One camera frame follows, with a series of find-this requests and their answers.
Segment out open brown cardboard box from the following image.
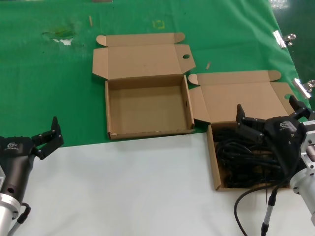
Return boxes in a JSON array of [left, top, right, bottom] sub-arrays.
[[92, 32, 197, 141], [188, 70, 300, 192]]

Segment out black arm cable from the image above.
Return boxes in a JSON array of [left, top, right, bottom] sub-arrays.
[[233, 169, 296, 236], [7, 201, 32, 236]]

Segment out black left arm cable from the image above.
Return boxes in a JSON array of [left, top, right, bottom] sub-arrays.
[[7, 201, 32, 236]]

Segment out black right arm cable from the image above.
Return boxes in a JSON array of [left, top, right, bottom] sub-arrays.
[[233, 169, 296, 236]]

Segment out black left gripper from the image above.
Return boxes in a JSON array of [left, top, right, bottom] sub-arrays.
[[0, 116, 64, 200]]

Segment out green table cloth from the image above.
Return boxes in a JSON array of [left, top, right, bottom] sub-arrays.
[[0, 0, 315, 149]]

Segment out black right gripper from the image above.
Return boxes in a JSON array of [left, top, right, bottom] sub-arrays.
[[235, 95, 315, 177]]

